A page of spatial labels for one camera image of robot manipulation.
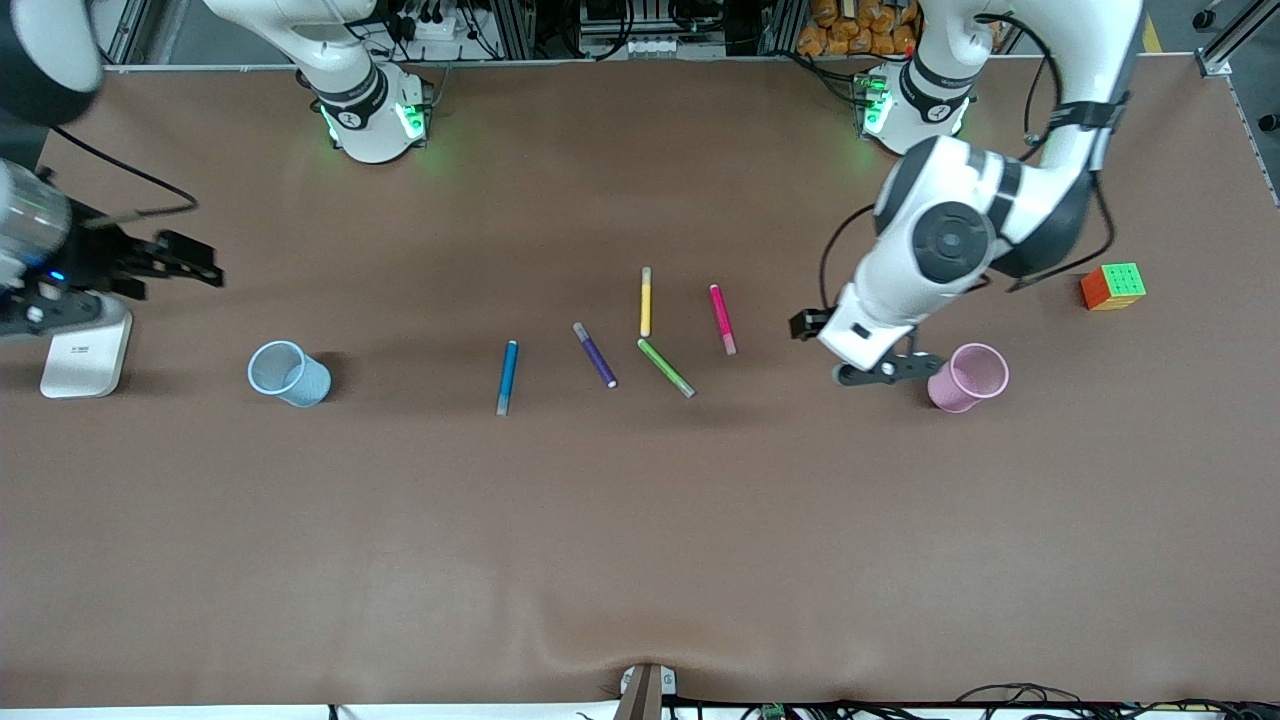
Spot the pink marker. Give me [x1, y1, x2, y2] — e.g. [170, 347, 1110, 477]
[709, 284, 738, 356]

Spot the blue marker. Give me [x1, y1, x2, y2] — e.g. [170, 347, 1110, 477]
[496, 340, 520, 417]

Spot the white desk lamp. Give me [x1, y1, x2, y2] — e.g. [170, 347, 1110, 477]
[40, 305, 133, 399]

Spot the pink mesh cup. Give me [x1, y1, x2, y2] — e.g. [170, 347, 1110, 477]
[926, 342, 1010, 414]

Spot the green marker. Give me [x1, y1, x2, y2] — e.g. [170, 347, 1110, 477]
[637, 338, 696, 399]

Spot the blue mesh cup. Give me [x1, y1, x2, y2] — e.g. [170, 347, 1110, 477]
[247, 340, 332, 408]

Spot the purple marker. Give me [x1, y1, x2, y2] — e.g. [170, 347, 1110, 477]
[573, 322, 618, 389]

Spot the colourful puzzle cube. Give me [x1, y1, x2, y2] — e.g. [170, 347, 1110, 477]
[1080, 262, 1148, 312]

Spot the brown table cover sheet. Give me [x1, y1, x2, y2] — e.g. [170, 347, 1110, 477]
[0, 55, 1280, 707]

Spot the orange packaged items pile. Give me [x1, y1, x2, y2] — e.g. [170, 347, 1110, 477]
[797, 0, 921, 57]

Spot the white power strip with plugs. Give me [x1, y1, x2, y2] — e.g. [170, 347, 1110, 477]
[393, 8, 463, 43]

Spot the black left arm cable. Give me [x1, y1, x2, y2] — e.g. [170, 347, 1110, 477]
[818, 12, 1119, 313]

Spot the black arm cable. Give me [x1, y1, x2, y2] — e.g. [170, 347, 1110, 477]
[818, 12, 1119, 313]
[50, 125, 199, 227]

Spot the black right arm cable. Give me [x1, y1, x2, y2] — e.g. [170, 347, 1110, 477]
[50, 125, 199, 227]

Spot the black cable bundle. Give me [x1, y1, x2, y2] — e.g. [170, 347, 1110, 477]
[660, 684, 1280, 720]

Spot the aluminium frame profile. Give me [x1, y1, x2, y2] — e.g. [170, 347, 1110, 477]
[1195, 0, 1280, 79]

